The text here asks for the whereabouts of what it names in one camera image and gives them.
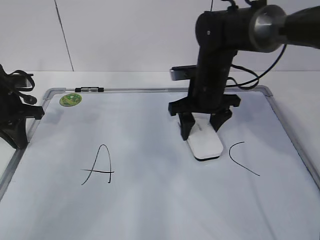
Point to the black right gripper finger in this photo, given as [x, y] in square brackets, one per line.
[219, 118]
[187, 122]

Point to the white magnetic whiteboard grey frame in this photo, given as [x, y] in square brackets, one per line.
[115, 167]

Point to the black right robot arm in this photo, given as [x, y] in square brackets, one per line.
[261, 28]

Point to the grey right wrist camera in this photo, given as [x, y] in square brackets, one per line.
[186, 72]

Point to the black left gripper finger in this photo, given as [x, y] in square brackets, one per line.
[14, 133]

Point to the white whiteboard eraser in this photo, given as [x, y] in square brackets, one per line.
[203, 140]

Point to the round green magnet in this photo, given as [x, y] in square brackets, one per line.
[70, 100]

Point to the black silver marker pen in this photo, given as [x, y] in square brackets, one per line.
[89, 90]

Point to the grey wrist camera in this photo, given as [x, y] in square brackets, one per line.
[23, 83]
[186, 72]

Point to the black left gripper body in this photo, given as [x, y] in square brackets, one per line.
[16, 104]

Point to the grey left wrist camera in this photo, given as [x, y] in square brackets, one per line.
[23, 83]

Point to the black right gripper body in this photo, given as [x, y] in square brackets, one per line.
[213, 65]

